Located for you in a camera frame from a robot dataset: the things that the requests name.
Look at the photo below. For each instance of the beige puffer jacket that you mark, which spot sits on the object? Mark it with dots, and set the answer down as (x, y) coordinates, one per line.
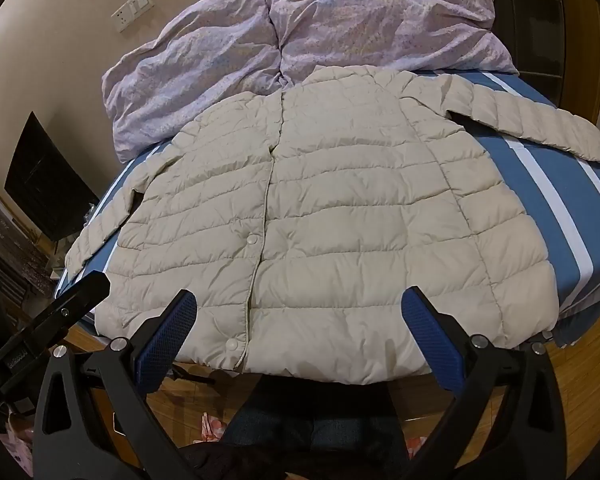
(330, 210)

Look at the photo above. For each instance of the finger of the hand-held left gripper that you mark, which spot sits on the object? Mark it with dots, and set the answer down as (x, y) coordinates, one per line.
(70, 305)

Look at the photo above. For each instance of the wooden framed glass door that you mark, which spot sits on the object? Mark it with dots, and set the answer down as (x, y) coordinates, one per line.
(570, 20)

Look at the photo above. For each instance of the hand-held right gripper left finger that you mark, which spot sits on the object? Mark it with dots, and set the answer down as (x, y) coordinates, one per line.
(165, 332)

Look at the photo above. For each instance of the blue white striped bed sheet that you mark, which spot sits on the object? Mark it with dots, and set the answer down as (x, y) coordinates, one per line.
(540, 210)

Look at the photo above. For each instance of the black television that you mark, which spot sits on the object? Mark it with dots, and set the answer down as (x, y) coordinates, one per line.
(50, 175)

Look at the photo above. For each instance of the lilac floral duvet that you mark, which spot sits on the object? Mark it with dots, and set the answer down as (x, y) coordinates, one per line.
(355, 25)

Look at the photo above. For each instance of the white wall socket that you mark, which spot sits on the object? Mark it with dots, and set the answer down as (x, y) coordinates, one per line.
(123, 17)

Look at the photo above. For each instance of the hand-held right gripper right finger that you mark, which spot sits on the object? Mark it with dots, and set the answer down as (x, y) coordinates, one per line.
(430, 332)

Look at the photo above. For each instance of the white wall switch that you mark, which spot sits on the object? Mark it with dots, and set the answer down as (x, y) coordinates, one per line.
(141, 1)

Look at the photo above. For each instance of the glass top side table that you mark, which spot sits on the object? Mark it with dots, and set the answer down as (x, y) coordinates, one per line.
(10, 255)

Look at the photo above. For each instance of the pink patterned cloth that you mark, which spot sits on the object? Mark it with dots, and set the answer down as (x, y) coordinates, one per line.
(17, 440)

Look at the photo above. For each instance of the pink patterned slipper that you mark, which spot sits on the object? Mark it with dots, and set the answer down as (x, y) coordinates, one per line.
(214, 426)
(416, 447)

